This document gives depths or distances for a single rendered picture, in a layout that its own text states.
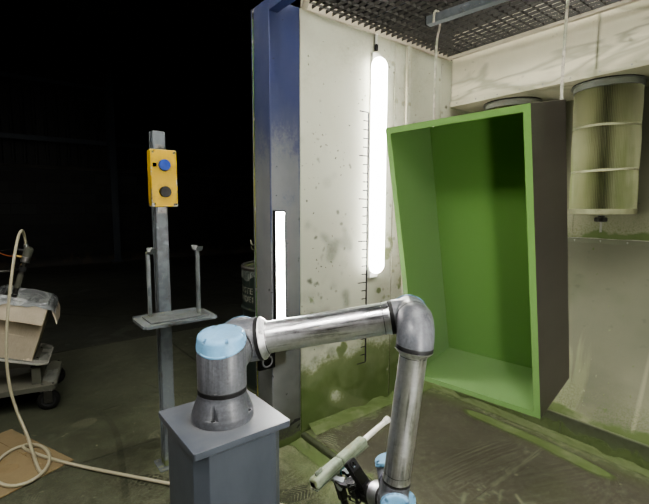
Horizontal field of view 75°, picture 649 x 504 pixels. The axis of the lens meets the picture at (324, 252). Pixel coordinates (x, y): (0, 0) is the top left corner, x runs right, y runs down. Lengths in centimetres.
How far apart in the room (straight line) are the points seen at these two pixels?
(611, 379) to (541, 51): 186
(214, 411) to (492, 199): 147
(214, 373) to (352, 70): 184
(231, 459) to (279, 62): 176
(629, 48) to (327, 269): 188
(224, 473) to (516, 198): 156
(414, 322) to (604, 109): 184
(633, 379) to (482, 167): 138
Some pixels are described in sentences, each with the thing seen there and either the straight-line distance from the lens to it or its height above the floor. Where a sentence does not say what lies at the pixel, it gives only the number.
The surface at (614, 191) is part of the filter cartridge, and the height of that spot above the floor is 138.
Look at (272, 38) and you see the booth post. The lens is 231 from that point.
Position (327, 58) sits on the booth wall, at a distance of 249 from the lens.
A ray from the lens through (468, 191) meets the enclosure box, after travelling 214.
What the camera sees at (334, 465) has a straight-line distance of 191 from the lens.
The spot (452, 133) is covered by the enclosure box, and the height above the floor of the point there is 164.
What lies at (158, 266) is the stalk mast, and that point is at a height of 101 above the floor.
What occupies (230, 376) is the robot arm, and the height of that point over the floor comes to 79.
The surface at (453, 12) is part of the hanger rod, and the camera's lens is 227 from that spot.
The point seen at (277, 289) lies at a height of 88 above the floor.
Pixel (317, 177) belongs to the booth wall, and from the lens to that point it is 233.
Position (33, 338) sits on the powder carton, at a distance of 326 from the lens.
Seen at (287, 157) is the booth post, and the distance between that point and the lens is 222.
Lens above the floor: 129
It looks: 6 degrees down
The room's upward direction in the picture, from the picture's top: straight up
